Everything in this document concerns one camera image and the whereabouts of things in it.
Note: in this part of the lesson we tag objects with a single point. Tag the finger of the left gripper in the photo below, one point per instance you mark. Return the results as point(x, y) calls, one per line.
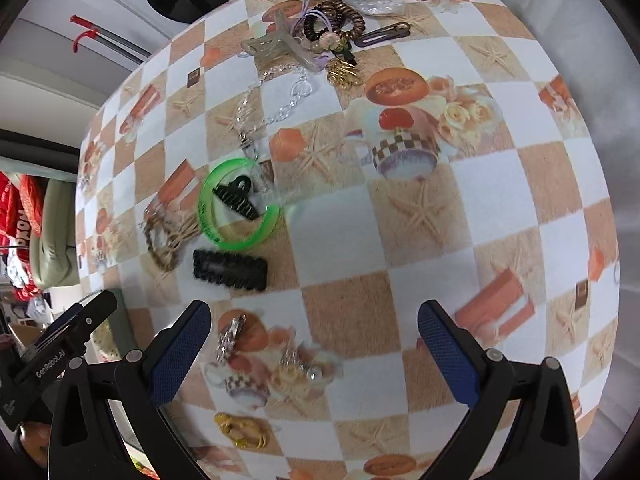
point(82, 312)

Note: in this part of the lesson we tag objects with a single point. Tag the checkered patterned tablecloth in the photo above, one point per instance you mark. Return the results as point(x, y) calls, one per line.
point(459, 169)

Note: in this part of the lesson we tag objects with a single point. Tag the small black claw clip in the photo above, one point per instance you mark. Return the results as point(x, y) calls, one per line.
point(236, 196)

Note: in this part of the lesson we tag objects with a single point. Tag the red mop handle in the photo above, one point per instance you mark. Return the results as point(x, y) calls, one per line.
point(112, 41)

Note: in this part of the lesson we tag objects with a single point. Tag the red embroidered cushion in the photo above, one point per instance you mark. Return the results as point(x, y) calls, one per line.
point(21, 219)

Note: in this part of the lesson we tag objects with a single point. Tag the purple snap hair clip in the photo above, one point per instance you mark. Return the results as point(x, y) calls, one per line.
point(386, 33)

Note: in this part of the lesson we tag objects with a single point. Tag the black scalloped snap clip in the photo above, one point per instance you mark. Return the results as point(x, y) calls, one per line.
point(230, 269)

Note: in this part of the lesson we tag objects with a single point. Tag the person's left hand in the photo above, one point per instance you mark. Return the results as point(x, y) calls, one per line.
point(34, 438)

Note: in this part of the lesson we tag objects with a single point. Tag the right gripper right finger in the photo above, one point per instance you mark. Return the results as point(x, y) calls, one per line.
point(542, 442)

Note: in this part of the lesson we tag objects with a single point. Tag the white jewelry tray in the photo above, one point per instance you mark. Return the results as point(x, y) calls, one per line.
point(113, 339)

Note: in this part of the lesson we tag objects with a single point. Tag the green leather sofa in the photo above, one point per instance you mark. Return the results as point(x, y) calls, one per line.
point(52, 254)

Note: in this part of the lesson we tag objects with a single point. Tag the green plastic bangle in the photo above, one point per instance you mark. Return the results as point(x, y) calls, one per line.
point(209, 205)

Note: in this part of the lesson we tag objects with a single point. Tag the grey large claw clip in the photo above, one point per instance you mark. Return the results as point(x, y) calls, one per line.
point(280, 42)

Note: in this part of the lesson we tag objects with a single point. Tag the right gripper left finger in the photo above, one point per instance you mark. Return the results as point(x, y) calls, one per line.
point(85, 442)

